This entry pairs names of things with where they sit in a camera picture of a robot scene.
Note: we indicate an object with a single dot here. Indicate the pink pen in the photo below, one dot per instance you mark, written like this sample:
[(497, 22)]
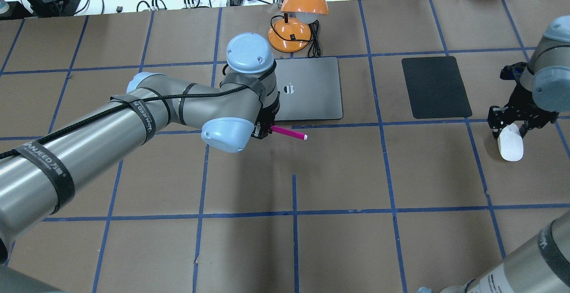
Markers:
[(288, 132)]

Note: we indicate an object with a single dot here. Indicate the white computer mouse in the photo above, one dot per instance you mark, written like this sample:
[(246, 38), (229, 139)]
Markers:
[(510, 143)]

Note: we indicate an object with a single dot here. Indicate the black mousepad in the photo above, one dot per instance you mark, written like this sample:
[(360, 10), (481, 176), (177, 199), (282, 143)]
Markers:
[(435, 87)]

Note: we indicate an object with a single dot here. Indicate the grey closed laptop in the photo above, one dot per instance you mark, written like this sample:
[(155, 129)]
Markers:
[(310, 89)]

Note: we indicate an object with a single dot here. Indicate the orange desk lamp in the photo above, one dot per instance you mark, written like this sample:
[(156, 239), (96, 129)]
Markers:
[(295, 28)]

